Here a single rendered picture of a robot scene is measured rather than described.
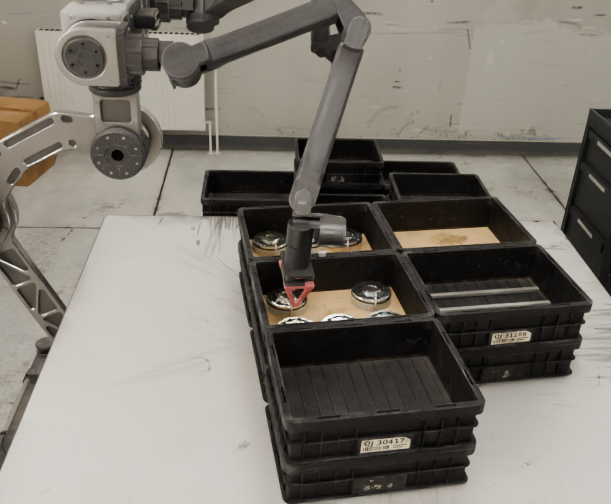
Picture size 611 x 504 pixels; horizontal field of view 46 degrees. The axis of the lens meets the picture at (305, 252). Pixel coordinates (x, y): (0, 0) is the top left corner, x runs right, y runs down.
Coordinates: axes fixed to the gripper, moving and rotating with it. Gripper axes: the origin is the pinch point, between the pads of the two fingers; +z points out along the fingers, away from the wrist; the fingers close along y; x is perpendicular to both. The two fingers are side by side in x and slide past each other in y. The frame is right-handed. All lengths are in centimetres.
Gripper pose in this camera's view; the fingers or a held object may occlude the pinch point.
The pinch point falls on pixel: (293, 295)
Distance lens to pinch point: 168.6
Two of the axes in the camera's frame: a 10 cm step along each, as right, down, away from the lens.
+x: -9.8, 0.1, -1.7
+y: -1.5, -5.5, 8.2
